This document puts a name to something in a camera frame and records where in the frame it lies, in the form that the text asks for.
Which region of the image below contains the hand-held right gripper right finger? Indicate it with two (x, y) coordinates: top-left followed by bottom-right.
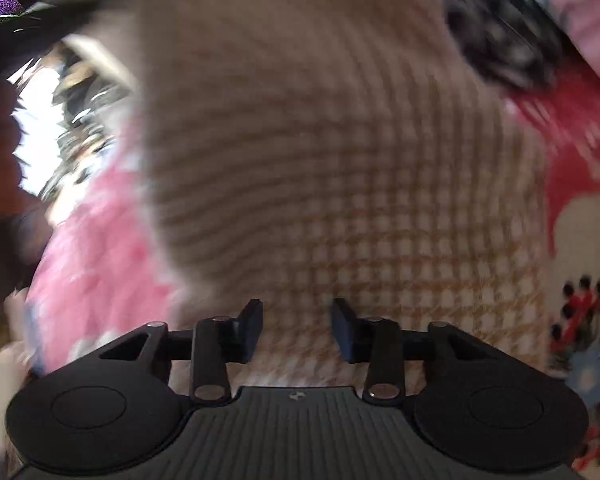
(331, 298), (507, 407)

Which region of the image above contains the beige houndstooth cardigan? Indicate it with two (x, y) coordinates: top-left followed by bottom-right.
(82, 0), (555, 398)

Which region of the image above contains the dark plaid shirt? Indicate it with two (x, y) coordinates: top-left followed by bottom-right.
(432, 0), (578, 93)

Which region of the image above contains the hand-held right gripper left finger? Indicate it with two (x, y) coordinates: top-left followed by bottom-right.
(97, 298), (265, 407)

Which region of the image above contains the pink grey floral quilt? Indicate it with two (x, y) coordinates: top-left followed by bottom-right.
(507, 0), (600, 98)

